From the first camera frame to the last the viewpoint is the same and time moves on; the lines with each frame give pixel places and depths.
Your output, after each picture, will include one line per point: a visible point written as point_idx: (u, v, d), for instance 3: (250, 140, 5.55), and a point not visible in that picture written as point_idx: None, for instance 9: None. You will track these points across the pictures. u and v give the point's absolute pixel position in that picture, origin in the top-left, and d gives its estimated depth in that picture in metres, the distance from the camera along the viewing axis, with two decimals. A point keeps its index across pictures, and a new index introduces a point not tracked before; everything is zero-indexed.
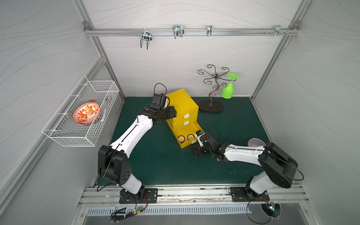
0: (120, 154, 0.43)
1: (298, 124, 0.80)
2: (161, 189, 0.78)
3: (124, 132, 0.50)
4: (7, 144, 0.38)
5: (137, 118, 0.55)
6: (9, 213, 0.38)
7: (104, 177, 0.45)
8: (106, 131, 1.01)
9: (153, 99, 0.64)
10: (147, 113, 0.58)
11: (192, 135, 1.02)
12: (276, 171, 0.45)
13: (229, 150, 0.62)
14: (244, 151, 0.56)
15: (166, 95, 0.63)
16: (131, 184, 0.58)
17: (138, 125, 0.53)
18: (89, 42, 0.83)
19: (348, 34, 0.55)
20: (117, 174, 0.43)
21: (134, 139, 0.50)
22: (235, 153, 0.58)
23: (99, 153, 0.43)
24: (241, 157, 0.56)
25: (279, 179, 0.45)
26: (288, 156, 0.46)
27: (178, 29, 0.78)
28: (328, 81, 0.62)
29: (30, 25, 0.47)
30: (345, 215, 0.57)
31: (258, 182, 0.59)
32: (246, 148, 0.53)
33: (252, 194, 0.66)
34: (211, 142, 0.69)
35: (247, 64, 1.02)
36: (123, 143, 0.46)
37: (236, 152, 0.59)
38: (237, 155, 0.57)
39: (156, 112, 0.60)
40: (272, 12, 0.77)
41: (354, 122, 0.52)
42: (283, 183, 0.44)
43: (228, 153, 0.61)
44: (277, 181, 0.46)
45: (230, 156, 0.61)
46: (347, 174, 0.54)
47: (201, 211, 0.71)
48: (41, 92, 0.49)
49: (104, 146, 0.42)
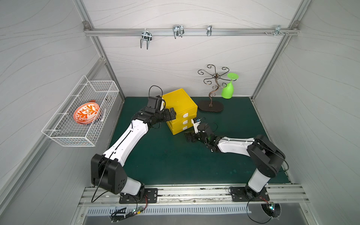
0: (113, 164, 0.41)
1: (298, 123, 0.80)
2: (161, 189, 0.78)
3: (118, 139, 0.48)
4: (7, 145, 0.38)
5: (131, 124, 0.53)
6: (9, 213, 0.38)
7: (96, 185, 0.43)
8: (106, 131, 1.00)
9: (149, 101, 0.61)
10: (142, 118, 0.56)
11: (186, 125, 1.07)
12: (263, 161, 0.47)
13: (222, 141, 0.65)
14: (235, 142, 0.59)
15: (161, 98, 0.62)
16: (129, 188, 0.57)
17: (132, 131, 0.51)
18: (89, 42, 0.83)
19: (348, 34, 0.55)
20: (112, 183, 0.41)
21: (128, 146, 0.48)
22: (228, 145, 0.61)
23: (92, 162, 0.41)
24: (233, 147, 0.58)
25: (265, 168, 0.47)
26: (275, 149, 0.50)
27: (178, 29, 0.78)
28: (328, 81, 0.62)
29: (31, 26, 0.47)
30: (345, 215, 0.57)
31: (255, 178, 0.59)
32: (237, 139, 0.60)
33: (252, 194, 0.66)
34: (208, 134, 0.70)
35: (247, 64, 1.02)
36: (116, 152, 0.44)
37: (229, 143, 0.61)
38: (230, 146, 0.59)
39: (151, 116, 0.58)
40: (272, 12, 0.77)
41: (354, 122, 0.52)
42: (269, 171, 0.46)
43: (222, 145, 0.64)
44: (264, 170, 0.48)
45: (223, 147, 0.63)
46: (348, 174, 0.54)
47: (202, 211, 0.71)
48: (41, 92, 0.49)
49: (96, 155, 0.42)
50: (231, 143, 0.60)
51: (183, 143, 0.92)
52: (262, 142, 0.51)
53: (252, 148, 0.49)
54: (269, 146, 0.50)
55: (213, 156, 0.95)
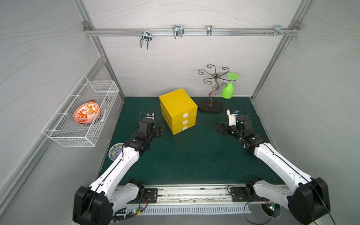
0: (99, 198, 0.39)
1: (298, 123, 0.80)
2: (161, 189, 0.78)
3: (107, 170, 0.46)
4: (7, 144, 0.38)
5: (122, 152, 0.52)
6: (9, 213, 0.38)
7: (77, 223, 0.40)
8: (106, 131, 1.05)
9: (140, 126, 0.59)
10: (134, 145, 0.56)
11: (186, 125, 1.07)
12: (308, 208, 0.39)
13: (268, 153, 0.52)
14: (283, 165, 0.48)
15: (152, 122, 0.62)
16: (126, 198, 0.57)
17: (123, 160, 0.50)
18: (89, 42, 0.83)
19: (348, 34, 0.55)
20: (94, 221, 0.38)
21: (116, 176, 0.46)
22: (272, 161, 0.50)
23: (75, 197, 0.39)
24: (275, 165, 0.49)
25: (301, 213, 0.41)
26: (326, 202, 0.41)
27: (178, 29, 0.78)
28: (328, 81, 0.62)
29: (31, 26, 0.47)
30: (345, 215, 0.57)
31: (268, 190, 0.58)
32: (288, 164, 0.48)
33: (250, 190, 0.67)
34: (246, 127, 0.60)
35: (247, 64, 1.02)
36: (104, 183, 0.42)
37: (274, 160, 0.50)
38: (273, 163, 0.50)
39: (144, 142, 0.58)
40: (272, 12, 0.77)
41: (355, 123, 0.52)
42: (303, 217, 0.41)
43: (264, 154, 0.53)
44: (296, 212, 0.43)
45: (264, 156, 0.53)
46: (348, 175, 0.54)
47: (201, 211, 0.71)
48: (41, 92, 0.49)
49: (82, 188, 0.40)
50: (276, 161, 0.50)
51: (183, 143, 0.92)
52: (318, 187, 0.41)
53: (304, 190, 0.40)
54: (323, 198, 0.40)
55: (213, 157, 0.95)
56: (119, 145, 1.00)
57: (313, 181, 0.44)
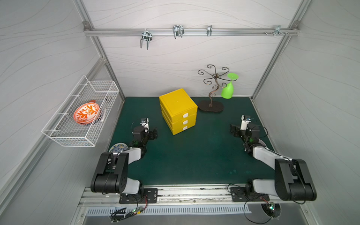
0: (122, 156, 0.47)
1: (298, 124, 0.80)
2: (161, 189, 0.78)
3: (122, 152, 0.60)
4: (7, 145, 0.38)
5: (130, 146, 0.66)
6: (9, 213, 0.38)
7: (95, 187, 0.43)
8: (106, 131, 1.05)
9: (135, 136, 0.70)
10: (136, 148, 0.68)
11: (186, 125, 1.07)
12: (284, 177, 0.44)
13: (259, 148, 0.64)
14: (270, 152, 0.58)
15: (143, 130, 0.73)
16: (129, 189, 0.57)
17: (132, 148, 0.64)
18: (90, 42, 0.84)
19: (348, 34, 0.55)
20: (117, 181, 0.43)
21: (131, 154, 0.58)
22: (262, 153, 0.60)
23: (101, 159, 0.47)
24: (265, 157, 0.57)
25: (281, 187, 0.44)
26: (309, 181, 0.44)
27: (178, 29, 0.78)
28: (328, 81, 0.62)
29: (30, 26, 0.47)
30: (345, 215, 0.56)
31: (265, 182, 0.58)
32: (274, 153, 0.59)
33: (249, 187, 0.68)
34: (252, 136, 0.69)
35: (247, 64, 1.02)
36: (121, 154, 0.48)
37: (264, 150, 0.60)
38: (263, 155, 0.59)
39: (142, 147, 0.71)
40: (272, 12, 0.77)
41: (354, 123, 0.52)
42: (283, 192, 0.44)
43: (258, 150, 0.63)
44: (280, 189, 0.45)
45: (258, 153, 0.63)
46: (348, 175, 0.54)
47: (201, 211, 0.71)
48: (41, 92, 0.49)
49: (105, 153, 0.48)
50: (266, 151, 0.59)
51: (183, 143, 0.92)
52: (298, 165, 0.46)
53: (281, 161, 0.48)
54: (303, 176, 0.44)
55: (213, 156, 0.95)
56: (119, 145, 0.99)
57: (294, 160, 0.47)
